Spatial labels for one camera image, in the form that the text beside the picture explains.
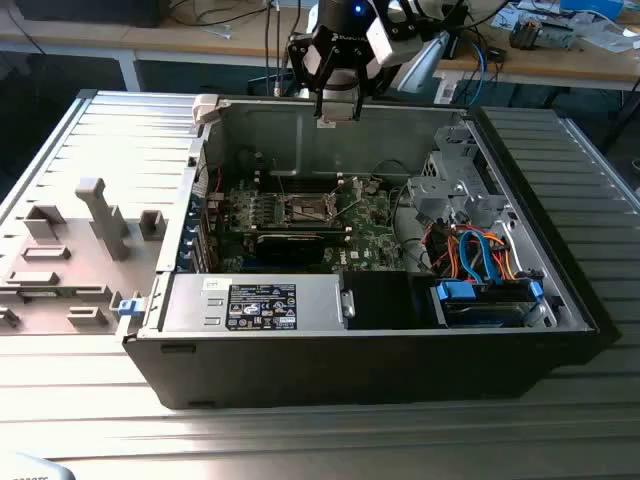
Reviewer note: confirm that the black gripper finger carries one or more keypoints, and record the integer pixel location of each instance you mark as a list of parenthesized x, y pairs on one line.
[(357, 107), (319, 107)]

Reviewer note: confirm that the silver CPU plate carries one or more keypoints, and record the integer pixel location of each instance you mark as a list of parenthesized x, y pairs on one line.
[(327, 121)]

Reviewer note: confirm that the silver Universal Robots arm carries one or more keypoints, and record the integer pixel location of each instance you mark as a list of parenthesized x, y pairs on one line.
[(425, 62)]

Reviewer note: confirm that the black RAM slot bank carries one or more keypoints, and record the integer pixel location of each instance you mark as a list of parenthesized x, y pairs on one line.
[(272, 182), (280, 228)]

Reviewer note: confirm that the CPU socket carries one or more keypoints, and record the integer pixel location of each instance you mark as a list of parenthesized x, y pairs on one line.
[(307, 210)]

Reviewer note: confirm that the white label tag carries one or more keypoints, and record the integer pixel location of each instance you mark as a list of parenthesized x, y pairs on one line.
[(447, 92)]

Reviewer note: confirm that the metal disk bay cage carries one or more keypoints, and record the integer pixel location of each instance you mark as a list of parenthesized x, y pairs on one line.
[(435, 200)]

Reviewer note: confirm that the green motherboard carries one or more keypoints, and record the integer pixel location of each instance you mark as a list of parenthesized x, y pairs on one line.
[(370, 230)]

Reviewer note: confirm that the black graphics card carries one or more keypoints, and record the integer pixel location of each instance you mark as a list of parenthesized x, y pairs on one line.
[(290, 247)]

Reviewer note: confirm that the dark finned heat sink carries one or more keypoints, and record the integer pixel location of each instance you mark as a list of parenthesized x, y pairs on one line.
[(525, 32)]

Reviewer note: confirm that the long wooden desk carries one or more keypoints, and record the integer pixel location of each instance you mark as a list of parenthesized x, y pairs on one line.
[(150, 37)]

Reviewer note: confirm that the black fan shroud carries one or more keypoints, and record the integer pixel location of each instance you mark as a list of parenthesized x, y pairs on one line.
[(380, 300)]

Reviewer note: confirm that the cluttered wooden desk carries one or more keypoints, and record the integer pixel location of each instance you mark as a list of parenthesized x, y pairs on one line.
[(550, 65)]

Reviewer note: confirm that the grey metal device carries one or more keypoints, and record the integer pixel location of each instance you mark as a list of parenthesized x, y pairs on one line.
[(557, 35)]

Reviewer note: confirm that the silver power supply with label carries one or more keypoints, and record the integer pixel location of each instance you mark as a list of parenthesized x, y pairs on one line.
[(190, 300)]

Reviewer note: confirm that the hard disk in blue carrier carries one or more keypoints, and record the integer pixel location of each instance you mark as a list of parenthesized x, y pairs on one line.
[(480, 312)]

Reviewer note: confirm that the black monitor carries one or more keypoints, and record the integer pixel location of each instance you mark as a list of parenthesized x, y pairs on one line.
[(90, 12)]

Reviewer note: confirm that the blue box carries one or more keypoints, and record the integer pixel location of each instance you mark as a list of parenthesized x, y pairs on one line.
[(595, 6)]

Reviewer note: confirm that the white papers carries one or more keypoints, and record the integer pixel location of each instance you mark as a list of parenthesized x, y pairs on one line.
[(610, 37)]

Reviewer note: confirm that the black open PC case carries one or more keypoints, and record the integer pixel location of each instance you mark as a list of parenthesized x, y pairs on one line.
[(350, 370)]

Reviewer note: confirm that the blue case latch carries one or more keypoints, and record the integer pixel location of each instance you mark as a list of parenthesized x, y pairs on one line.
[(127, 307)]

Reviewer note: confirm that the grey parts rack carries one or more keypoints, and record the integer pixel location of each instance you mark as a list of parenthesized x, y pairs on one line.
[(75, 240)]

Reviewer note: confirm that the green RAM stick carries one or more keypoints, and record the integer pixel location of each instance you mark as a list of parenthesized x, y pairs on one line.
[(42, 293)]

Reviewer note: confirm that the pale grey rounded device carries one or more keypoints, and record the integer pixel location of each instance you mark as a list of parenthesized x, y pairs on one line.
[(30, 470)]

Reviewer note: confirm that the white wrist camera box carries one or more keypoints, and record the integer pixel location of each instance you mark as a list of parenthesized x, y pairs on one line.
[(387, 45)]

